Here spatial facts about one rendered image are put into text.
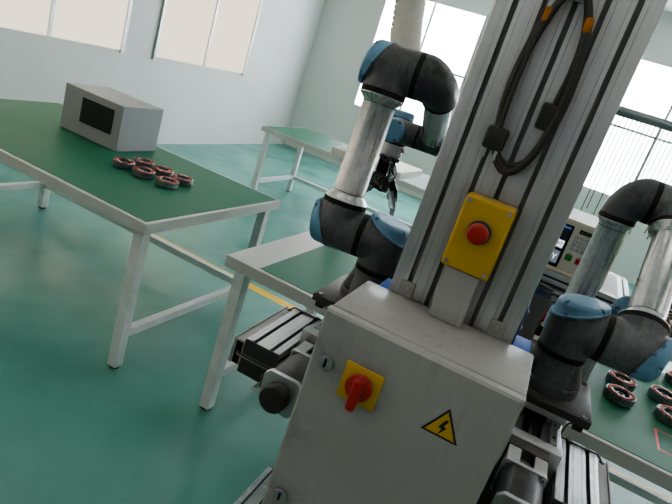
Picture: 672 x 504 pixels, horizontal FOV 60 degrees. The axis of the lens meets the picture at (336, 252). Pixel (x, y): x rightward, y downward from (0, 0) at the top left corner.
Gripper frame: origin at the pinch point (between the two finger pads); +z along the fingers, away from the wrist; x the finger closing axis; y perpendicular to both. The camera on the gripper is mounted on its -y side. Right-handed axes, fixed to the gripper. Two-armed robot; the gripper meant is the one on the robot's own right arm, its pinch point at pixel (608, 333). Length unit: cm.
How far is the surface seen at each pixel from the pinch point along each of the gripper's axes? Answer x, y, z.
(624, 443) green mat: 28.7, -18.2, 10.4
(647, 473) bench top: 34.3, -26.4, 6.6
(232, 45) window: -247, 489, 376
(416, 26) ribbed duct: -119, 132, 45
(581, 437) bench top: 33.6, -5.5, 6.2
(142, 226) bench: 38, 176, -2
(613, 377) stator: 3, -14, 49
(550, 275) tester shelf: -16.4, 23.7, 18.9
